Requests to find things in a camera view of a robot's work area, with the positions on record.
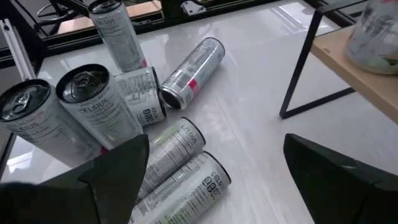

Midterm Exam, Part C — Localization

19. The wooden tray board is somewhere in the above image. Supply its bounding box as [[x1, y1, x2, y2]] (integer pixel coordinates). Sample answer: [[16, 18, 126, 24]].
[[279, 0, 398, 125]]

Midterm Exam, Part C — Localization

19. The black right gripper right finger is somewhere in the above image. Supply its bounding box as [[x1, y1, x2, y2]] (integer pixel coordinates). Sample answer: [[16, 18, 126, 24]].
[[282, 133, 398, 224]]

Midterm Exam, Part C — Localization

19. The Celsius can with red band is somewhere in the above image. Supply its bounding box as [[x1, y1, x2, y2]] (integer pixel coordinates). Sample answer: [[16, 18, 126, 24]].
[[158, 37, 226, 110]]

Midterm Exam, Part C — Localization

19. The white Celsius Arctic Vibe can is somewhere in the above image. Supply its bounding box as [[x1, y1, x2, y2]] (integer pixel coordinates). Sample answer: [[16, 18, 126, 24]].
[[55, 63, 144, 151]]

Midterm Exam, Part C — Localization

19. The white glossy table sheet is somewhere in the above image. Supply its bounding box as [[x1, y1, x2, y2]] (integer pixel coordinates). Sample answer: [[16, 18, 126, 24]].
[[0, 0, 398, 224]]

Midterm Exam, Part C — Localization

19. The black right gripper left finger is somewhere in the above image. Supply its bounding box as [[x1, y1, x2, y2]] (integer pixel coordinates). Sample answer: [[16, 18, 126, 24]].
[[0, 133, 150, 224]]

